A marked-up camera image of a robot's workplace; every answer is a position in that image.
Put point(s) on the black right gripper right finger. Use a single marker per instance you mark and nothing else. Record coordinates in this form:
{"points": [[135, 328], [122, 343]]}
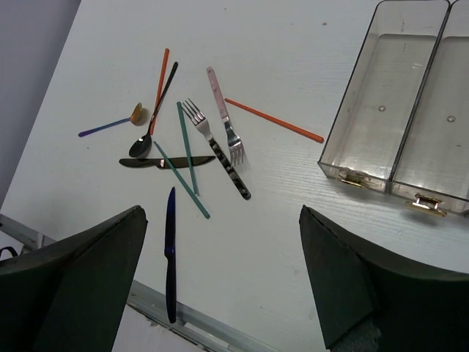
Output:
{"points": [[369, 298]]}

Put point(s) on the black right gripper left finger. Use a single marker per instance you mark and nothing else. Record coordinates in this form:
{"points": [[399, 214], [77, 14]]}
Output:
{"points": [[69, 278]]}

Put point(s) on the black spoon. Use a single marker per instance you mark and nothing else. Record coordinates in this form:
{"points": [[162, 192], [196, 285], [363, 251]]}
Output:
{"points": [[142, 145]]}

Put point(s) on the teal chopstick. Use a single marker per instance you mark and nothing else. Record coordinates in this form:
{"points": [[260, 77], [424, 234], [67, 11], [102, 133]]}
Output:
{"points": [[188, 189], [187, 147]]}

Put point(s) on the orange chopstick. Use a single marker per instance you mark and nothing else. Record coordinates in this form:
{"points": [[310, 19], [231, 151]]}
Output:
{"points": [[277, 121], [160, 88]]}

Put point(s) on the rainbow spoon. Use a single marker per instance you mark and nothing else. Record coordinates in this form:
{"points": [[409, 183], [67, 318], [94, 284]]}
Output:
{"points": [[134, 118]]}

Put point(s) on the pink handled fork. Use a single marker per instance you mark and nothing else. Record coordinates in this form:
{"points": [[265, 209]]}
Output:
{"points": [[234, 142]]}

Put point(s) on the black handled steel fork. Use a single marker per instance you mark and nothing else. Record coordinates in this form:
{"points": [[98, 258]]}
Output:
{"points": [[202, 125]]}

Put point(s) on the blue iridescent knife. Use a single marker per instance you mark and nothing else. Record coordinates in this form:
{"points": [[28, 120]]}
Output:
{"points": [[170, 254]]}

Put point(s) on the clear plastic bin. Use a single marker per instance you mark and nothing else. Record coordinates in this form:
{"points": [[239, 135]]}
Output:
{"points": [[432, 173], [362, 147]]}

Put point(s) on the black knife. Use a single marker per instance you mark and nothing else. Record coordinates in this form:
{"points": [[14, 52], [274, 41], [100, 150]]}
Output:
{"points": [[177, 162]]}

